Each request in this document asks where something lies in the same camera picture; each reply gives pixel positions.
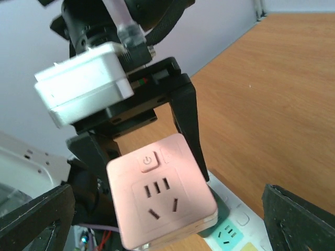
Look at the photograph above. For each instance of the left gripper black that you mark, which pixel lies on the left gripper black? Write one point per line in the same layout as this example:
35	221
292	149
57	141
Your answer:
160	83

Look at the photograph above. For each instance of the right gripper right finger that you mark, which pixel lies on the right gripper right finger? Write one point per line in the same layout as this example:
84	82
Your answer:
293	223

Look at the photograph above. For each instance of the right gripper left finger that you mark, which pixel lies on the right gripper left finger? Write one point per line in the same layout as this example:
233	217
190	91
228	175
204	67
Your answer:
43	223

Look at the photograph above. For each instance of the white power strip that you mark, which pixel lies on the white power strip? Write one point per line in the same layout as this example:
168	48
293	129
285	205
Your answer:
243	229

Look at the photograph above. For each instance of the dark green cube adapter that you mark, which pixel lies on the dark green cube adapter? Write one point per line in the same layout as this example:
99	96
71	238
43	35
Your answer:
223	213

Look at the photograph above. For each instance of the pink cube adapter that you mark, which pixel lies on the pink cube adapter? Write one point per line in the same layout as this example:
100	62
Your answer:
160	195

